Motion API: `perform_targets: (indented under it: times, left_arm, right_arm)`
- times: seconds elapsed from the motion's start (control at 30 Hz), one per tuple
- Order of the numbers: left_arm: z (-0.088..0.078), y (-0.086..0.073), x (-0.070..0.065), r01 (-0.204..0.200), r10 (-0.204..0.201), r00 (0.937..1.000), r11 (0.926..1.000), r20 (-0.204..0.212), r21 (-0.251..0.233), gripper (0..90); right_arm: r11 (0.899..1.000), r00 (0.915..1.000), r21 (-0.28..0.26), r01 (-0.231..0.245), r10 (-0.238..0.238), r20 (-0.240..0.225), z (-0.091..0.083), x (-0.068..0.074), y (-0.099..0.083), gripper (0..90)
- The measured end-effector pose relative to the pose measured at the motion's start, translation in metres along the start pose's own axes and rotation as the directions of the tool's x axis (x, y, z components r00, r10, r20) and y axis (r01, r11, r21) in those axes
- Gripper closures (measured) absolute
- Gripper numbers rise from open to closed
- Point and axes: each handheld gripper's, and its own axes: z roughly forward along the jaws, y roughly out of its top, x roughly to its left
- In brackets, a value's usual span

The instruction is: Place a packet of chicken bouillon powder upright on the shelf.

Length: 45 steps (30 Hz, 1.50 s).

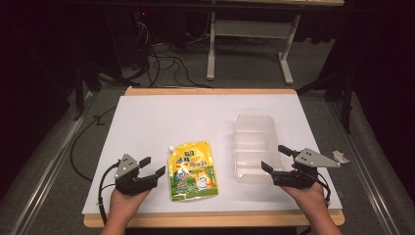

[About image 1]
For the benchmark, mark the white metal desk frame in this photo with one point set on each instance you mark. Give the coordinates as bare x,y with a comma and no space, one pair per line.
251,28

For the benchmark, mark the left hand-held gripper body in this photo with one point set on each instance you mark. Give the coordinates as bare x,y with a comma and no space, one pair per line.
128,182

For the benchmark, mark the yellow green spouted pouch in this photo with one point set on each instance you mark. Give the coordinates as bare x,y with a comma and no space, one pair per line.
192,173

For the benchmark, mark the metal floor rail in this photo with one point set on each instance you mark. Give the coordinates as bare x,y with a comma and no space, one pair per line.
45,169
365,169

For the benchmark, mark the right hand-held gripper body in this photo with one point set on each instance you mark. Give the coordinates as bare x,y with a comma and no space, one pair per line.
301,178

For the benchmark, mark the crumpled white paper scrap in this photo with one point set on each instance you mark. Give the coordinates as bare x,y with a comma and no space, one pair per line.
341,157

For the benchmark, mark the black metal stand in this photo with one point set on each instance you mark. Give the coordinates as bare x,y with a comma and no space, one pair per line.
79,94
347,98

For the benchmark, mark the white table sheet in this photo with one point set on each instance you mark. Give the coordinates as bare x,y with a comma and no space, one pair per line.
179,120

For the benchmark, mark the person's right hand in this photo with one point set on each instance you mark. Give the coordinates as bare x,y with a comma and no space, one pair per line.
310,199

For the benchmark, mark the clear plastic container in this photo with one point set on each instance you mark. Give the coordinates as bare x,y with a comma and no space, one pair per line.
254,147

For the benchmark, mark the person's left hand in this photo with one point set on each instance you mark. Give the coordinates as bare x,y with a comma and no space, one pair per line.
124,205

